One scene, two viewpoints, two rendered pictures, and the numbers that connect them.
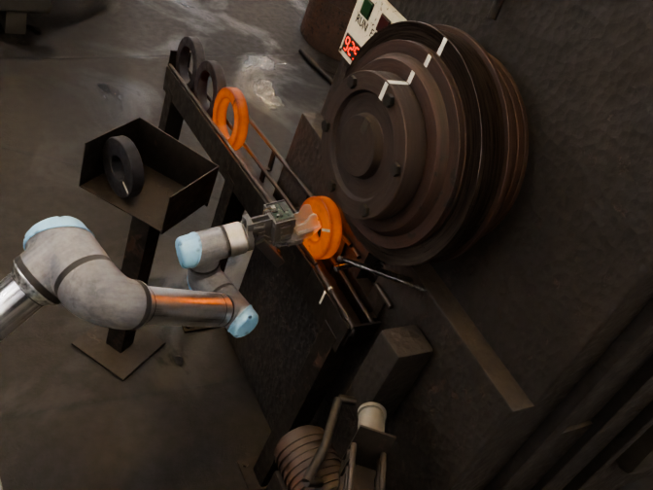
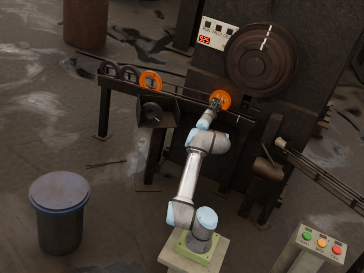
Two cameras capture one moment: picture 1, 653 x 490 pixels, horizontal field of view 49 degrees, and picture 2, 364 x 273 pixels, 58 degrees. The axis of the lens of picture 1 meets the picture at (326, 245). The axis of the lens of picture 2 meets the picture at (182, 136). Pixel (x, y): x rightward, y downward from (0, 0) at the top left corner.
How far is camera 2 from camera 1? 136 cm
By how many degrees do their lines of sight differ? 26
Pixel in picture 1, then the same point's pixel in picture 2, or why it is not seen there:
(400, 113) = (272, 51)
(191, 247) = (206, 123)
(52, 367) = (138, 201)
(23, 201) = (62, 157)
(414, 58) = (261, 34)
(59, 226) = (197, 131)
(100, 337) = (141, 183)
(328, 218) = (226, 95)
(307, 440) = (262, 160)
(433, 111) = (278, 46)
